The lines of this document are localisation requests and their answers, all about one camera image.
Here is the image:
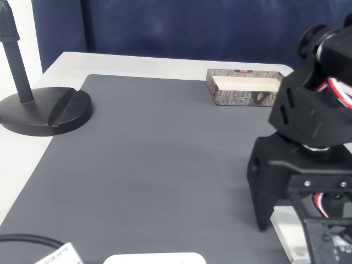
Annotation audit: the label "red white servo wires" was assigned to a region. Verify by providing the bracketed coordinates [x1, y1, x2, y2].
[315, 78, 352, 109]

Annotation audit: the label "white rectangular block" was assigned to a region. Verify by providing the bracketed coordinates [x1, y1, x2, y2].
[269, 205, 313, 262]

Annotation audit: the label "patterned open cardboard box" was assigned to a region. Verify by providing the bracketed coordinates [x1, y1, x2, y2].
[206, 68, 285, 107]

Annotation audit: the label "black round-base stand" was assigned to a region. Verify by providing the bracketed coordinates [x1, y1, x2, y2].
[0, 0, 94, 137]

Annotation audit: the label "white printed label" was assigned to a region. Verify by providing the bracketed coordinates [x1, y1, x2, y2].
[34, 241, 85, 264]

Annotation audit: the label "dark blue curtain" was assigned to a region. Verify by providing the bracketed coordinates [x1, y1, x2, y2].
[31, 0, 352, 83]

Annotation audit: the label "black cable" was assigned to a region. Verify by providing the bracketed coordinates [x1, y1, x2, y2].
[0, 233, 65, 248]

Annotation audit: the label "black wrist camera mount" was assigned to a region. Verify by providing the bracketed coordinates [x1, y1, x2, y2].
[287, 174, 352, 264]

